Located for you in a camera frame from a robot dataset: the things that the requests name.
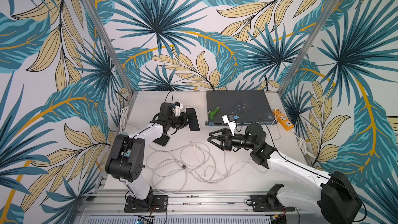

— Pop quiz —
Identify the coiled white power cord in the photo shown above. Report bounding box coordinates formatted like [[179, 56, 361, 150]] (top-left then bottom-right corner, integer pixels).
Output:
[[292, 129, 316, 159], [119, 105, 130, 133]]

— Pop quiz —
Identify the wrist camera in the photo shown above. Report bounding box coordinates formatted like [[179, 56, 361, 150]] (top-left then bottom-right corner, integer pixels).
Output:
[[222, 114, 238, 136], [173, 102, 183, 116]]

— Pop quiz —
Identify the orange power strip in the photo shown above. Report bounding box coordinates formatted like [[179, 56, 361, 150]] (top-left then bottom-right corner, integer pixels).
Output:
[[273, 108, 294, 131]]

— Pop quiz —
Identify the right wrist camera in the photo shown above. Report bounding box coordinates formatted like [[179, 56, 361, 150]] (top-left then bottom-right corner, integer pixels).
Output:
[[222, 114, 238, 136]]

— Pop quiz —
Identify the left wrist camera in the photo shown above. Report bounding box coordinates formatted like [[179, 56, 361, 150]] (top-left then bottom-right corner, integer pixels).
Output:
[[173, 102, 183, 116]]

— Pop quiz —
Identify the phone with light blue case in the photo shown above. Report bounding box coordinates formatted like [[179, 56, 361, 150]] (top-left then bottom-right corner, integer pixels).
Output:
[[153, 134, 170, 147]]

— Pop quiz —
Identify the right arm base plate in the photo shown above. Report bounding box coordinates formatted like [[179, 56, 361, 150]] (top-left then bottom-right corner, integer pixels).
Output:
[[246, 194, 295, 213]]

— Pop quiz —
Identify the green plastic tool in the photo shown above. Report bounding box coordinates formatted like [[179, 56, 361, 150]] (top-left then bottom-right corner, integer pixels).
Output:
[[208, 107, 220, 120]]

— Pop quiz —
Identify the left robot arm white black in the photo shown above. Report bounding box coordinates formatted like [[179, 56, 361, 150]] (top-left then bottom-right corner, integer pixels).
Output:
[[105, 102, 196, 201]]

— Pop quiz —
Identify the white charging cable tangle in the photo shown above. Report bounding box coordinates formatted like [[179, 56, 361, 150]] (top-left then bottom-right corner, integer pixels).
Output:
[[146, 141, 249, 196]]

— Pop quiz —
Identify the phone with white case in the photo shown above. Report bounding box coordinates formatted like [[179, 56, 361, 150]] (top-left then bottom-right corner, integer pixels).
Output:
[[186, 108, 200, 132]]

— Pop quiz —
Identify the grey network switch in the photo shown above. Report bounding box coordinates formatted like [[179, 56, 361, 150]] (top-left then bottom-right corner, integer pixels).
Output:
[[206, 90, 275, 126]]

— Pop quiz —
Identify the coiled white power cord left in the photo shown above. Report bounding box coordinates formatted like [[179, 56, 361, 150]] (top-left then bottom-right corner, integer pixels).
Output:
[[119, 105, 130, 133]]

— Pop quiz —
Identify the aluminium front rail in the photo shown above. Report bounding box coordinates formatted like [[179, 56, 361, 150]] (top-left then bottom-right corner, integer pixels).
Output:
[[74, 191, 343, 217]]

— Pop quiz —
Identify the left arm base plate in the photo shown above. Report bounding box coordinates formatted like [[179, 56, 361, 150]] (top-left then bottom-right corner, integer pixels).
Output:
[[123, 195, 169, 213]]

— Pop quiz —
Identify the coiled white power cord right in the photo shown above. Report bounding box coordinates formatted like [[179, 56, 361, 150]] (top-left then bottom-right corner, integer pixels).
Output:
[[292, 129, 316, 159]]

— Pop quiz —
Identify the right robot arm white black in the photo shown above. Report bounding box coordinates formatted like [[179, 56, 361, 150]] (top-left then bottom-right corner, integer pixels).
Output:
[[207, 123, 364, 224]]

